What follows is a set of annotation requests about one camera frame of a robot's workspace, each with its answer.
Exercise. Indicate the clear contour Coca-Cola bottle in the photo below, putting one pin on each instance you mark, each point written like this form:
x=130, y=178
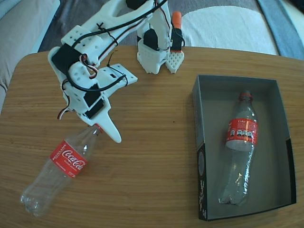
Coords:
x=66, y=164

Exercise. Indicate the clear tall Coke bottle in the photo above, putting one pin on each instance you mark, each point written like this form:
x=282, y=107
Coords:
x=242, y=133

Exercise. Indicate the grey cardboard box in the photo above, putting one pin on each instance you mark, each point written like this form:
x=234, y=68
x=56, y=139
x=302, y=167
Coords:
x=270, y=142

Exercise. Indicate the grey striped rug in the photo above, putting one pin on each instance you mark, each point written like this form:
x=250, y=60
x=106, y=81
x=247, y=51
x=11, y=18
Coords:
x=78, y=19

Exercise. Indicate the beige sofa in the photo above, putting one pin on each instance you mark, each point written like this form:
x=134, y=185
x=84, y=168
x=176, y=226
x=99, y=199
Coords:
x=19, y=35

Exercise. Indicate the white cushion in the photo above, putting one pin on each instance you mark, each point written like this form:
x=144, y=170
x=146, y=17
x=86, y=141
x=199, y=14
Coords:
x=225, y=28

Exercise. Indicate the blue-grey blanket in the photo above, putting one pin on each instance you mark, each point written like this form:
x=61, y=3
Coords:
x=285, y=23

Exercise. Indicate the flat white camera mount plate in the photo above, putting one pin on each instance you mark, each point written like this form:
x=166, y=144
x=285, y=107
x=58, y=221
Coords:
x=118, y=76

